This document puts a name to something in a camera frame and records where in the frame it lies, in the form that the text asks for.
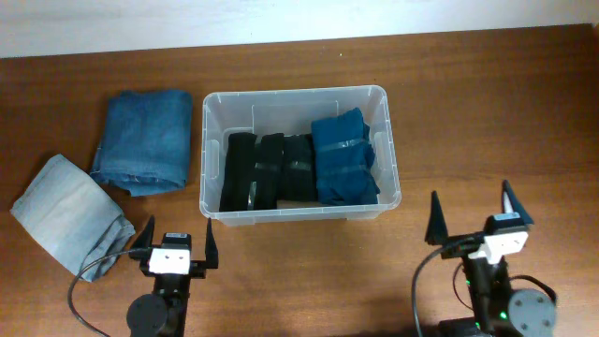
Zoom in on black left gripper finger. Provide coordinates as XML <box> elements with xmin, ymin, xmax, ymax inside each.
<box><xmin>130</xmin><ymin>215</ymin><xmax>155</xmax><ymax>249</ymax></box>
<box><xmin>205</xmin><ymin>218</ymin><xmax>219</xmax><ymax>269</ymax></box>

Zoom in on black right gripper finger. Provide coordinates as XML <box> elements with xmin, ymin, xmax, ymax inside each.
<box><xmin>502</xmin><ymin>180</ymin><xmax>533</xmax><ymax>225</ymax></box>
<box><xmin>424</xmin><ymin>191</ymin><xmax>448</xmax><ymax>245</ymax></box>

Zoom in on light blue jeans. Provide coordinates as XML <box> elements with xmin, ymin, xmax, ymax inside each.
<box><xmin>10</xmin><ymin>154</ymin><xmax>136</xmax><ymax>274</ymax></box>

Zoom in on large black garment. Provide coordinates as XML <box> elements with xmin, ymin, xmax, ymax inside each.
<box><xmin>219</xmin><ymin>132</ymin><xmax>285</xmax><ymax>212</ymax></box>

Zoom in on small black garment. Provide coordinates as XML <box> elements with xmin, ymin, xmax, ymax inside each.
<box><xmin>278</xmin><ymin>134</ymin><xmax>318</xmax><ymax>202</ymax></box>

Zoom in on teal blue garment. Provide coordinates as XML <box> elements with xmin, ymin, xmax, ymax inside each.
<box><xmin>311</xmin><ymin>108</ymin><xmax>380</xmax><ymax>206</ymax></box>

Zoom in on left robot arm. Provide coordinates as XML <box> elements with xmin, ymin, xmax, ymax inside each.
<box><xmin>126</xmin><ymin>218</ymin><xmax>219</xmax><ymax>337</ymax></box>

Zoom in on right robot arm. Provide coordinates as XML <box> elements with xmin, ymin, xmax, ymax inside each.
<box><xmin>411</xmin><ymin>181</ymin><xmax>557</xmax><ymax>337</ymax></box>

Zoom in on dark blue folded jeans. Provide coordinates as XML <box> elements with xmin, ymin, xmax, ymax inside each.
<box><xmin>90</xmin><ymin>90</ymin><xmax>193</xmax><ymax>197</ymax></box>

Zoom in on clear plastic storage bin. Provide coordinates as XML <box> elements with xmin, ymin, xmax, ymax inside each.
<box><xmin>198</xmin><ymin>84</ymin><xmax>402</xmax><ymax>227</ymax></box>

